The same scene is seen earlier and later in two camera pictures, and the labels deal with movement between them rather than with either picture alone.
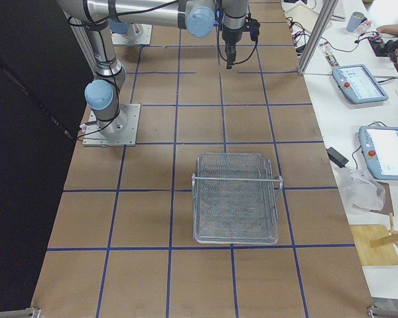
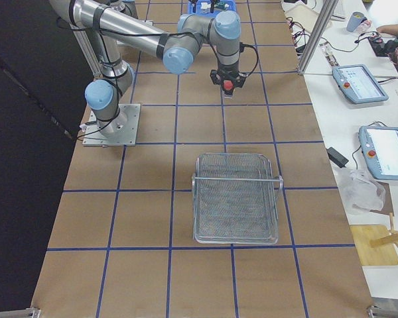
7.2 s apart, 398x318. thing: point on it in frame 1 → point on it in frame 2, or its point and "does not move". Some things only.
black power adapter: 337,158 does not move
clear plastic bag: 360,194 does not move
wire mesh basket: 235,199 does not move
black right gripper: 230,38 → 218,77
